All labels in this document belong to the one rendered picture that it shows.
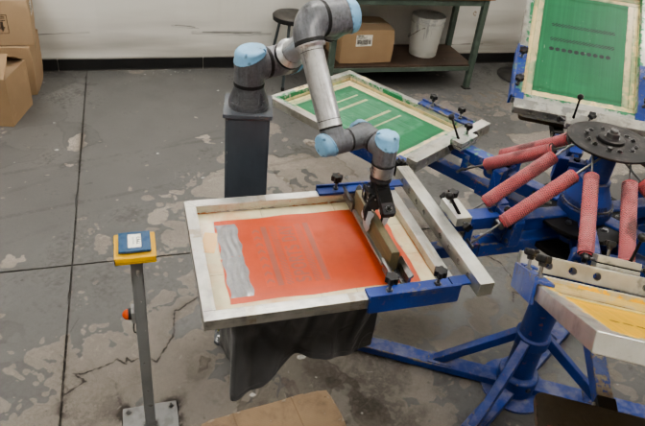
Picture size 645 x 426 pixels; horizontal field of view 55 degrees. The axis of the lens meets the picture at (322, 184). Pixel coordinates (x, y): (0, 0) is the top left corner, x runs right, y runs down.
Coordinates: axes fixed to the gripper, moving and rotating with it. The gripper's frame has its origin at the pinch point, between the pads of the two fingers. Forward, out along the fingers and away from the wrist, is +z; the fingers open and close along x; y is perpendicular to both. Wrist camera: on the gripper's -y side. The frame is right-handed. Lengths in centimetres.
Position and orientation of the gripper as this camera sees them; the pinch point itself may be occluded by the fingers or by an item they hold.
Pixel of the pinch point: (374, 228)
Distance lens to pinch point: 208.1
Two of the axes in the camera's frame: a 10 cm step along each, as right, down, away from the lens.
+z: -1.0, 8.3, 5.4
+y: -2.7, -5.5, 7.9
